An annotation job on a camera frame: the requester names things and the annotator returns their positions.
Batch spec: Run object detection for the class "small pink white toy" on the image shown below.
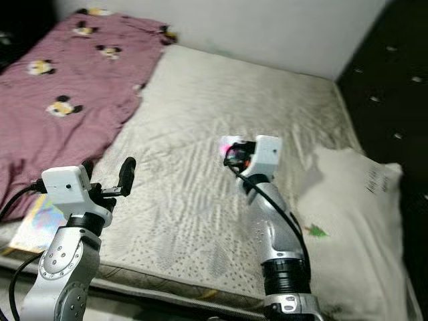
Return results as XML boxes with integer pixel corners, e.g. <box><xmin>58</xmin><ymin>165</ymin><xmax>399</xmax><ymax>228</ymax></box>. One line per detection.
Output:
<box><xmin>218</xmin><ymin>136</ymin><xmax>243</xmax><ymax>160</ymax></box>

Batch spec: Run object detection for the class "blue yellow picture book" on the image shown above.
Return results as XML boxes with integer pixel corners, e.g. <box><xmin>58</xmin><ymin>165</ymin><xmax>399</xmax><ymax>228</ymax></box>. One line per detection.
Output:
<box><xmin>8</xmin><ymin>195</ymin><xmax>69</xmax><ymax>255</ymax></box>

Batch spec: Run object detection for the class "grey quilted mattress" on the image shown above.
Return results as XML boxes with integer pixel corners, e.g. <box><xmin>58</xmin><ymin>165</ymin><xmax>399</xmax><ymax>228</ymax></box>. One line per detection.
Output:
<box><xmin>0</xmin><ymin>43</ymin><xmax>370</xmax><ymax>312</ymax></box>

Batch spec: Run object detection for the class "pink cartoon mouse blanket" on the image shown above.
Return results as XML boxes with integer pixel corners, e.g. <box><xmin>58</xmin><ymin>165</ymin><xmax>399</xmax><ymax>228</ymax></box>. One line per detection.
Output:
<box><xmin>0</xmin><ymin>8</ymin><xmax>179</xmax><ymax>225</ymax></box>

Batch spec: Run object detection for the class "black printed hanging cloth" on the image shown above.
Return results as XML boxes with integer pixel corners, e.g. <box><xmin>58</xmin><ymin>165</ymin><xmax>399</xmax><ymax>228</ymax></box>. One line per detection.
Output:
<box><xmin>0</xmin><ymin>0</ymin><xmax>58</xmax><ymax>68</ymax></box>

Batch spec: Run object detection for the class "dark tufted headboard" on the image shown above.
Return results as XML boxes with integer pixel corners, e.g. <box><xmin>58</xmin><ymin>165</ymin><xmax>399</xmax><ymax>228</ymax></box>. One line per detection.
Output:
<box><xmin>334</xmin><ymin>0</ymin><xmax>428</xmax><ymax>176</ymax></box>

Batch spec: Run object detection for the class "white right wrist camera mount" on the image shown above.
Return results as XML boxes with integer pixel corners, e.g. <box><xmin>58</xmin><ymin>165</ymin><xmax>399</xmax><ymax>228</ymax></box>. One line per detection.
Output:
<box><xmin>243</xmin><ymin>135</ymin><xmax>282</xmax><ymax>179</ymax></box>

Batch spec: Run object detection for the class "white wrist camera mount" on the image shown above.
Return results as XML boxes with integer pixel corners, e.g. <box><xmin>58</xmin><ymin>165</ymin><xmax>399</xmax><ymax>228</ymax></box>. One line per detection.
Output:
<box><xmin>243</xmin><ymin>135</ymin><xmax>282</xmax><ymax>179</ymax></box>
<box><xmin>41</xmin><ymin>165</ymin><xmax>113</xmax><ymax>228</ymax></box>

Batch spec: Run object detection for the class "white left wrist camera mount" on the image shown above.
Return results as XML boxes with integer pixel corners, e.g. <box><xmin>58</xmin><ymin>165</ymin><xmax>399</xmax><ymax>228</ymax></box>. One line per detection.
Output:
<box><xmin>41</xmin><ymin>165</ymin><xmax>113</xmax><ymax>228</ymax></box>

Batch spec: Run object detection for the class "black left wrist camera cable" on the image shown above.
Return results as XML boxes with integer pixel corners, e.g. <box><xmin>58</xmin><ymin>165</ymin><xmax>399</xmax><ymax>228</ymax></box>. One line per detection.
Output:
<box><xmin>0</xmin><ymin>179</ymin><xmax>49</xmax><ymax>223</ymax></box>

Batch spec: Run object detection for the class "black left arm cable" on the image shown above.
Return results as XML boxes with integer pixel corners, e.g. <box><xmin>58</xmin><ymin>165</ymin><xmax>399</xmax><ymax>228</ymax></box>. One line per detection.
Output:
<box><xmin>9</xmin><ymin>249</ymin><xmax>46</xmax><ymax>321</ymax></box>

